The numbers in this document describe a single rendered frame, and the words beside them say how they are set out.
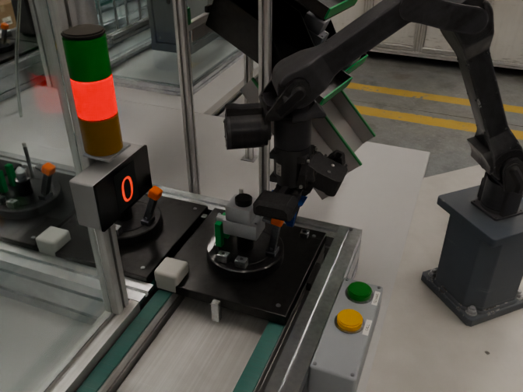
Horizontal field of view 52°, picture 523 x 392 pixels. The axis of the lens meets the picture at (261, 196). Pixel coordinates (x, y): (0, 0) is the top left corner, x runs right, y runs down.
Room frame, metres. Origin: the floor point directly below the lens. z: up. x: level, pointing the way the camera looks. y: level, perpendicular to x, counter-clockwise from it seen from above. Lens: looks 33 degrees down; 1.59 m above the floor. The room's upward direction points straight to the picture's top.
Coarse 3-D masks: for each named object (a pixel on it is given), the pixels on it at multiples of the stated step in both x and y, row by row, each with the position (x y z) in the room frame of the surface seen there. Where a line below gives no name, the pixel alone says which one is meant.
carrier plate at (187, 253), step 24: (192, 240) 0.81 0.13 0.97; (288, 240) 0.81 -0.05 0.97; (312, 240) 0.81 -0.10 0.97; (192, 264) 0.74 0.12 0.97; (288, 264) 0.74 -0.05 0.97; (312, 264) 0.74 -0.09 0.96; (192, 288) 0.68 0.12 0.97; (216, 288) 0.68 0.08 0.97; (240, 288) 0.68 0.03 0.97; (264, 288) 0.68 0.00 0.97; (288, 288) 0.68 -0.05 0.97; (240, 312) 0.64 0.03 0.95; (264, 312) 0.62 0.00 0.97; (288, 312) 0.62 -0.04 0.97
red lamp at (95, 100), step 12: (72, 84) 0.61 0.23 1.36; (84, 84) 0.61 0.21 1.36; (96, 84) 0.61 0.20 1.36; (108, 84) 0.62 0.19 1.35; (84, 96) 0.61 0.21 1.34; (96, 96) 0.61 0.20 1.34; (108, 96) 0.62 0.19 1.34; (84, 108) 0.61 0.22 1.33; (96, 108) 0.61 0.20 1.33; (108, 108) 0.62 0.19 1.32; (96, 120) 0.61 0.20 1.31
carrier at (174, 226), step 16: (144, 208) 0.88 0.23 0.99; (160, 208) 0.91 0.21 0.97; (176, 208) 0.91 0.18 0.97; (192, 208) 0.91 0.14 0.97; (128, 224) 0.83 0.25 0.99; (144, 224) 0.83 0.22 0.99; (160, 224) 0.85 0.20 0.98; (176, 224) 0.86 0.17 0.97; (192, 224) 0.86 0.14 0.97; (128, 240) 0.79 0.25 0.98; (144, 240) 0.80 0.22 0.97; (160, 240) 0.81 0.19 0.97; (176, 240) 0.81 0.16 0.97; (128, 256) 0.76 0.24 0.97; (144, 256) 0.76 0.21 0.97; (160, 256) 0.76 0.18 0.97; (128, 272) 0.72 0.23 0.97; (144, 272) 0.72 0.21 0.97
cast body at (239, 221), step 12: (228, 204) 0.76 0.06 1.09; (240, 204) 0.75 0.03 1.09; (252, 204) 0.76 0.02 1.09; (216, 216) 0.78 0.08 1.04; (228, 216) 0.75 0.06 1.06; (240, 216) 0.74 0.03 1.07; (252, 216) 0.75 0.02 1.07; (228, 228) 0.75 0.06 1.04; (240, 228) 0.74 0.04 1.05; (252, 228) 0.74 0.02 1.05; (264, 228) 0.77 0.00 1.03
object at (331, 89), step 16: (224, 0) 1.03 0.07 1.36; (240, 0) 1.14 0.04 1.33; (256, 0) 1.15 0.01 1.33; (272, 0) 1.13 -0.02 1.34; (208, 16) 1.06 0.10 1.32; (224, 16) 1.04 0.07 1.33; (240, 16) 1.02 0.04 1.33; (256, 16) 1.15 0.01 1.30; (272, 16) 1.13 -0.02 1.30; (288, 16) 1.11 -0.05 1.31; (224, 32) 1.04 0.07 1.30; (240, 32) 1.02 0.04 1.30; (256, 32) 1.00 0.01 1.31; (272, 32) 1.13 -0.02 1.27; (288, 32) 1.11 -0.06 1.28; (304, 32) 1.09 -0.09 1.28; (240, 48) 1.02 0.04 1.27; (256, 48) 1.00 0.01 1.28; (272, 48) 0.98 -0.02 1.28; (288, 48) 1.09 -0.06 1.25; (304, 48) 1.09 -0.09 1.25; (272, 64) 0.98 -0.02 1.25; (336, 80) 1.04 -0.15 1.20; (320, 96) 0.93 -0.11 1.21
